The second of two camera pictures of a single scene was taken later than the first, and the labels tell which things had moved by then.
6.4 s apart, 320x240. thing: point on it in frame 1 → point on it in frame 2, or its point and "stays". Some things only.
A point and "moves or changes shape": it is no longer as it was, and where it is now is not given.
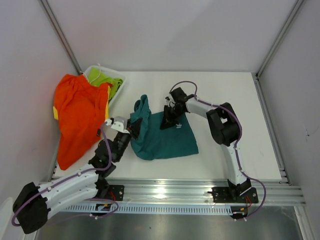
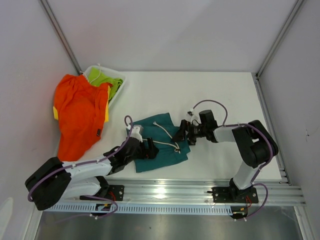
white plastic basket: x=86 y=73 stays
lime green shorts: x=97 y=76 stays
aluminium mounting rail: x=194 y=192 stays
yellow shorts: x=56 y=114 stays
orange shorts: x=82 y=108 stays
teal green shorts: x=153 y=143 moves or changes shape
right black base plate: x=227 y=195 stays
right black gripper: x=167 y=121 → x=180 y=135
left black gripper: x=134 y=127 → x=152 y=151
